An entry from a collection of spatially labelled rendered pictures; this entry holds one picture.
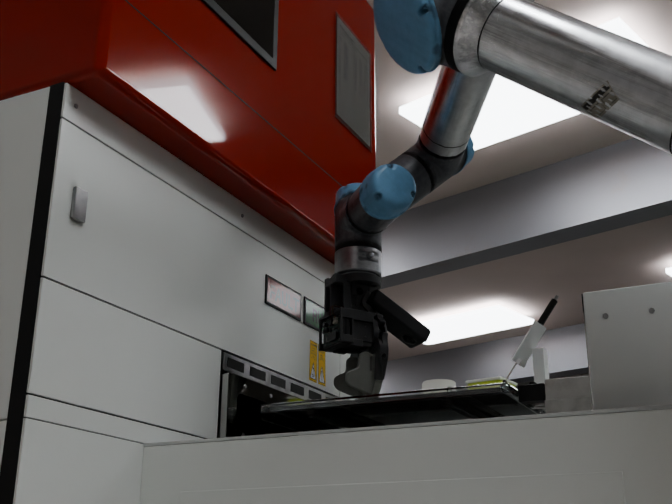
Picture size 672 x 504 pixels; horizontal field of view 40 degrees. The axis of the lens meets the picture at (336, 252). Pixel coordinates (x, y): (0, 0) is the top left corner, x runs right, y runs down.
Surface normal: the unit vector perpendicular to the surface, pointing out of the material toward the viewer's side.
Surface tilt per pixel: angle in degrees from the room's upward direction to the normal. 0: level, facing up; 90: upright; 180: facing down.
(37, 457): 90
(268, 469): 90
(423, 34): 125
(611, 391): 90
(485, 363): 90
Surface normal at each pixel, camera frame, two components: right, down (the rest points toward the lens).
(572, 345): -0.66, -0.26
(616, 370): -0.44, -0.31
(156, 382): 0.90, -0.15
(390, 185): 0.32, -0.33
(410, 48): -0.80, 0.46
